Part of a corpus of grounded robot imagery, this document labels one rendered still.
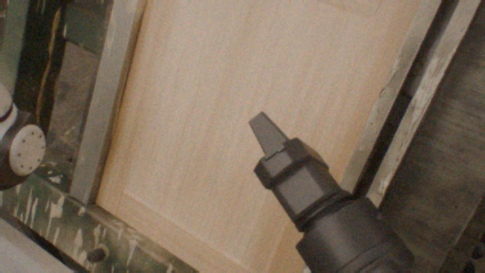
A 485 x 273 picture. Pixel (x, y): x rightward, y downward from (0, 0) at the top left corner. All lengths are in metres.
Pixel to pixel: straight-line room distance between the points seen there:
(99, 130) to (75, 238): 0.23
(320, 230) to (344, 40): 0.34
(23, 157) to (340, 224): 0.49
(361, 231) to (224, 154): 0.40
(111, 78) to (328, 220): 0.56
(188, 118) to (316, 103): 0.24
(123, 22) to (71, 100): 1.74
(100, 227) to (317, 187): 0.59
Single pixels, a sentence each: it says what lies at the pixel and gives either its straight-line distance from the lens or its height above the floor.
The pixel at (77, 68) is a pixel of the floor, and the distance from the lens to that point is 2.76.
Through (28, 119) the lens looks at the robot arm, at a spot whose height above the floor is 1.17.
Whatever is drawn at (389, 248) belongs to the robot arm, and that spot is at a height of 1.31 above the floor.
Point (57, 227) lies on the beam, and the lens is 1.03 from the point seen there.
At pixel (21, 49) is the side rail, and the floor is 1.10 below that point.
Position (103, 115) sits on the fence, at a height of 1.06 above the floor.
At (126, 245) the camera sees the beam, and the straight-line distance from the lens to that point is 0.91.
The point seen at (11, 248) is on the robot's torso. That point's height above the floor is 1.32.
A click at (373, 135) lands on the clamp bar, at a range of 0.63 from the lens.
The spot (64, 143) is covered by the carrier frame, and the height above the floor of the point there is 0.79.
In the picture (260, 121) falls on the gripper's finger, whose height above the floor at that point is 1.31.
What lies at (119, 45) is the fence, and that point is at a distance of 0.86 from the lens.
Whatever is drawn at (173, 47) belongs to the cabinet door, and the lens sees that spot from 0.82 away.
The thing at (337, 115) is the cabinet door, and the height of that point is 1.19.
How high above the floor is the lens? 1.67
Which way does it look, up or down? 49 degrees down
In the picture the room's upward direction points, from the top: straight up
